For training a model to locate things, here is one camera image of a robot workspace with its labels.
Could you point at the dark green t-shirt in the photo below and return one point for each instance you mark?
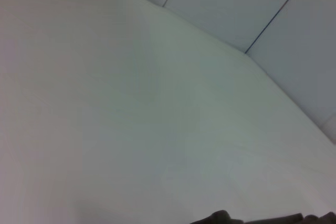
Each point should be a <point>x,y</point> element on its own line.
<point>218,218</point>

